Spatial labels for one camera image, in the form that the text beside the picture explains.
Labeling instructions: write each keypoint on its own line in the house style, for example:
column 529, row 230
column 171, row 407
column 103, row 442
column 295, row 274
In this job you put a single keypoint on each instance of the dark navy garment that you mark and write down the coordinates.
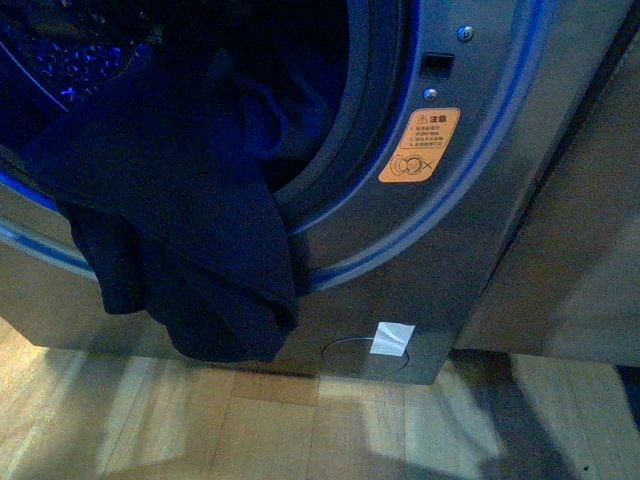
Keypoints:
column 165, row 178

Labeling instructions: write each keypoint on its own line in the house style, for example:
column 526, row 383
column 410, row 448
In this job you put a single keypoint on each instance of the grey front-load washing machine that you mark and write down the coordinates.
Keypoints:
column 412, row 253

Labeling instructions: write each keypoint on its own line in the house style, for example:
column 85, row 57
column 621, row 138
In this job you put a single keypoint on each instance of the white tape piece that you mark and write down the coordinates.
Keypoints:
column 391, row 339

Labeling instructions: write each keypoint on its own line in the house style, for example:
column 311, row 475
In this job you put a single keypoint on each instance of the orange warning sticker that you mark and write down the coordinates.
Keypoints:
column 422, row 145

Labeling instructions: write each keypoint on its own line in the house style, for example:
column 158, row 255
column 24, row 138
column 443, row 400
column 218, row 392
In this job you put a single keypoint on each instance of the black rubber door gasket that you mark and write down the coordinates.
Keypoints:
column 379, row 45

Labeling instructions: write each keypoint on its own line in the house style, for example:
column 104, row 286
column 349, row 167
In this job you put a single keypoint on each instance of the steel perforated washer drum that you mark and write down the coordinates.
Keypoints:
column 72, row 48

